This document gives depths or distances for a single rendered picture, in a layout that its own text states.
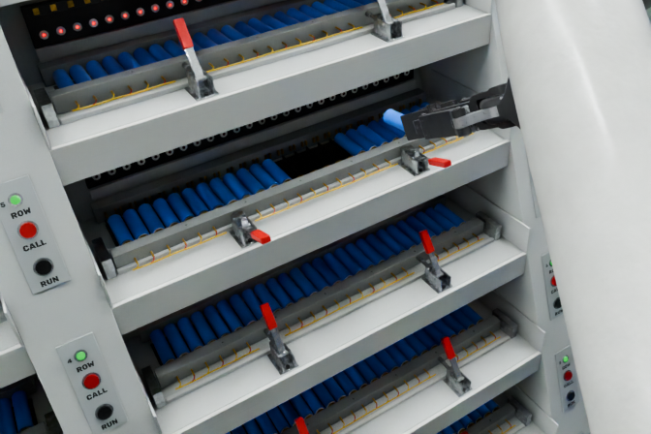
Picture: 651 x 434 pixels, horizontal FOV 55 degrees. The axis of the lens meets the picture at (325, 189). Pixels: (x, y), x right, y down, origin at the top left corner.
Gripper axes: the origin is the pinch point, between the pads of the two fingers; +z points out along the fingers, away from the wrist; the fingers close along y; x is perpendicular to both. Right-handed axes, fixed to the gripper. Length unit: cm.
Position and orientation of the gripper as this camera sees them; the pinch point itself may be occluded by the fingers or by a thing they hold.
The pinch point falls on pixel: (431, 120)
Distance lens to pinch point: 70.4
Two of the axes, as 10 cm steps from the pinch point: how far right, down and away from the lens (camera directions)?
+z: -4.0, 0.2, 9.2
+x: -3.2, -9.4, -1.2
